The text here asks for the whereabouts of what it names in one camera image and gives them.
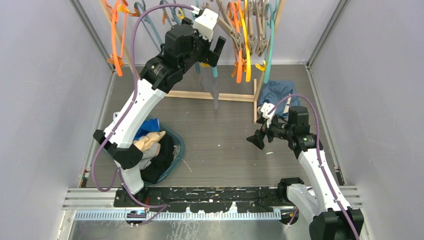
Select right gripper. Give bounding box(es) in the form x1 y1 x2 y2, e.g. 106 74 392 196
247 113 294 149

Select slate blue clip hanger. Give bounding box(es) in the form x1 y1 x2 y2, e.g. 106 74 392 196
133 0 163 52

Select blue underwear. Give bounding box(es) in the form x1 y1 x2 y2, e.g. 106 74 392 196
134 118 160 140

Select orange plastic clip hanger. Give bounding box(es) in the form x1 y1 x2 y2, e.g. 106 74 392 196
99 0 140 77

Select beige underwear with navy trim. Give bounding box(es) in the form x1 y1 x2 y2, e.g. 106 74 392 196
133 131 166 152

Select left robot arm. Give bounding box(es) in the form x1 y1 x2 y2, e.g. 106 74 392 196
93 13 226 207

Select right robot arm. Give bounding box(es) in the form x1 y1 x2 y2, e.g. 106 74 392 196
247 103 364 240

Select grey striped hanging underwear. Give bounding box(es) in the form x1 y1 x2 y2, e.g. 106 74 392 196
198 63 220 110

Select orange hanging hanger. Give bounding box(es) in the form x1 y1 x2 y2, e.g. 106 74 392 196
227 0 243 84

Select yellow hanging hanger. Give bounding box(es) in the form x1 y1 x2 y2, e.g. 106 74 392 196
237 0 252 83

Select right teal hanger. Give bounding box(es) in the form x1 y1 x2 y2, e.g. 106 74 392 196
259 0 281 84

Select beige wooden hangers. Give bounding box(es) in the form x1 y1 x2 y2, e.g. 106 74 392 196
215 0 276 57

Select blue patterned cloth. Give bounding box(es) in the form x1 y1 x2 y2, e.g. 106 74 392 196
257 80 301 119

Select teal laundry basket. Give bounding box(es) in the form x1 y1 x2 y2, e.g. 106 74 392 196
103 117 185 185

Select black garment in basket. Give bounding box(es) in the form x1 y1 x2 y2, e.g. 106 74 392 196
140 134 175 184

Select grey striped garment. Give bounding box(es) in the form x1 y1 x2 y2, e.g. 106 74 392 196
139 145 161 170

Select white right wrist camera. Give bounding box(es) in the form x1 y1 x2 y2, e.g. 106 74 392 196
257 102 275 128

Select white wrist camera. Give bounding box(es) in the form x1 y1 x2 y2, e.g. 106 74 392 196
257 102 275 128
191 5 219 42

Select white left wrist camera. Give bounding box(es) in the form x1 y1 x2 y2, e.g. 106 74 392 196
191 5 219 42

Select wooden hanger rack frame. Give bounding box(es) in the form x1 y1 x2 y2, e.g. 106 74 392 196
99 0 285 108

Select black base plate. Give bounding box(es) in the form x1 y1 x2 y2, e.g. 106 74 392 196
113 186 311 215

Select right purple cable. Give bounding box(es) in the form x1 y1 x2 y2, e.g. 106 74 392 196
266 94 360 240

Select purple cable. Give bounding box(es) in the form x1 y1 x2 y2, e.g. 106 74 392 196
91 3 201 226
266 94 360 240

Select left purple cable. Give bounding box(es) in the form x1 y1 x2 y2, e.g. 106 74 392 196
91 3 201 226

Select white slotted cable duct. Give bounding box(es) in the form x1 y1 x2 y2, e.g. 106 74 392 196
74 209 282 221

